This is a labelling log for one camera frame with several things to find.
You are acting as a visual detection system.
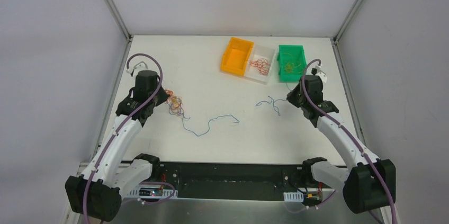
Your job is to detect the yellow wire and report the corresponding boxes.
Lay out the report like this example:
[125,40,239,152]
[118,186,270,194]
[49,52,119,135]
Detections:
[282,51,305,75]

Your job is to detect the coloured wire bundle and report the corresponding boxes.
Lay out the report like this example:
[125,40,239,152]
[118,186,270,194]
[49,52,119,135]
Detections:
[165,89,186,117]

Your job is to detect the blue wire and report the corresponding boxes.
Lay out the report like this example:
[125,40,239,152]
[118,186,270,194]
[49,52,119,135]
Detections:
[181,114,240,138]
[255,83,293,117]

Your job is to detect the red wires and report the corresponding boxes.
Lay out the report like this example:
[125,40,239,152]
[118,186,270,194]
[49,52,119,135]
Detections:
[249,58,272,76]

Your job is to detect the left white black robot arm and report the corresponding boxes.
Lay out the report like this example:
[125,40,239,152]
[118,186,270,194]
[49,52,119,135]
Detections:
[65,70,169,221]

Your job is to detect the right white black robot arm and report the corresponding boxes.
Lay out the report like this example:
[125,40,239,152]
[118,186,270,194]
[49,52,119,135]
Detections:
[286,75,396,214]

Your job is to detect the green plastic bin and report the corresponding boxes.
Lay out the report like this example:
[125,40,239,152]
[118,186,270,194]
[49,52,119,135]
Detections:
[277,45,307,83]

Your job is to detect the white plastic bin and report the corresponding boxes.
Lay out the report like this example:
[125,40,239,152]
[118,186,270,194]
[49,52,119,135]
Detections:
[244,45,276,84]

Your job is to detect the orange plastic bin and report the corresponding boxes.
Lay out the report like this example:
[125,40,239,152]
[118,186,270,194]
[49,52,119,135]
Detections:
[220,37,254,76]

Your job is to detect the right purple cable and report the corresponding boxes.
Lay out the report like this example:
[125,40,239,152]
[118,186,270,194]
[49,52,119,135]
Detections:
[300,59,399,224]

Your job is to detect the purple cable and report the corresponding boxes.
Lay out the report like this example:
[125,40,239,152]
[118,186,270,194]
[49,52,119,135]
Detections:
[82,53,176,224]
[300,59,399,224]

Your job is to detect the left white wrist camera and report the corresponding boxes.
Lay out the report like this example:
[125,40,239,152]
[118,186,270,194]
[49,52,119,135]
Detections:
[126,61,149,77]

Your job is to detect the left aluminium frame post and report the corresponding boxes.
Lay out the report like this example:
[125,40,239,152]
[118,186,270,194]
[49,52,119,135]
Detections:
[104,0,132,42]

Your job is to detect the aluminium frame post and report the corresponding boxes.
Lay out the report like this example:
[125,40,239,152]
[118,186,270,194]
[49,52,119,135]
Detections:
[333,0,364,43]
[104,0,132,42]

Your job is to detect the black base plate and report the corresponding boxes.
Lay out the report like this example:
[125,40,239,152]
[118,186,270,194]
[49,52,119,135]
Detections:
[139,162,327,205]

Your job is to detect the left white cable duct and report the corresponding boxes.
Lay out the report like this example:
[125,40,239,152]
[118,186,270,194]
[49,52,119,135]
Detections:
[126,185,178,200]

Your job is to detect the white cable duct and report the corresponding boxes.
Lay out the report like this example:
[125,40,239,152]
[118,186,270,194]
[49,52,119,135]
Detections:
[126,185,178,200]
[283,191,304,203]

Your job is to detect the right white cable duct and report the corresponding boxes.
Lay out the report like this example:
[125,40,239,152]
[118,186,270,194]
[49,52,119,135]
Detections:
[283,191,304,203]

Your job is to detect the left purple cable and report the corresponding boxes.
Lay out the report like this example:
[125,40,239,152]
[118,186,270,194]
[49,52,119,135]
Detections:
[82,53,176,224]

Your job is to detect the right aluminium frame post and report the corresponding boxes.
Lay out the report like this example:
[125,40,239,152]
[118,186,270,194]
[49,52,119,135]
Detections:
[333,0,364,43]

